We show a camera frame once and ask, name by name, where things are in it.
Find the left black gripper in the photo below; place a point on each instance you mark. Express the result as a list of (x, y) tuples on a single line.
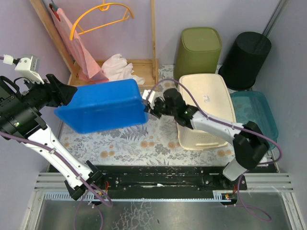
[(53, 90)]

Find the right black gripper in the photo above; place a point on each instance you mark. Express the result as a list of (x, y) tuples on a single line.
[(156, 108)]

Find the blue plastic tray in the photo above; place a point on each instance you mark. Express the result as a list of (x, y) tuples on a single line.
[(104, 106)]

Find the white plastic basin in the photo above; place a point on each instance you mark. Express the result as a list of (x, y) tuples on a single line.
[(211, 93)]

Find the white towel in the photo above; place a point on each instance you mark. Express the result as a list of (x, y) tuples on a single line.
[(117, 68)]

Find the green mesh basket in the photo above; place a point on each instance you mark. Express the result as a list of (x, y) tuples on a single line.
[(198, 51)]

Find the large black plastic bin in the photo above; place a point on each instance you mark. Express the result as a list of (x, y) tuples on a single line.
[(244, 60)]

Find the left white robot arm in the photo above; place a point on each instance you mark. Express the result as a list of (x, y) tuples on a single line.
[(20, 119)]

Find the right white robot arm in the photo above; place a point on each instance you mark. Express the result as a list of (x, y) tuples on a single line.
[(248, 142)]

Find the pink hanging towel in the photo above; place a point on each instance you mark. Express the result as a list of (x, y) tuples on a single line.
[(91, 71)]

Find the floral table mat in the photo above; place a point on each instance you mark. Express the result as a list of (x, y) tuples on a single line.
[(154, 143)]

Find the orange clothes hanger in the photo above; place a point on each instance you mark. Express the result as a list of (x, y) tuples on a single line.
[(103, 15)]

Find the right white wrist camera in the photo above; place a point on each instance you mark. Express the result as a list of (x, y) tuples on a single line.
[(148, 98)]

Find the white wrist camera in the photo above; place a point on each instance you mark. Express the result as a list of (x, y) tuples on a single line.
[(27, 66), (148, 98)]

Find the wooden rack frame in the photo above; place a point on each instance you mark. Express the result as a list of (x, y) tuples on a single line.
[(145, 68)]

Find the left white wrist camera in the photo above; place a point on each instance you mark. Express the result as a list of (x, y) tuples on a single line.
[(27, 66)]

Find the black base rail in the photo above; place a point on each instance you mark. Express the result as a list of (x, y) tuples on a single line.
[(176, 183)]

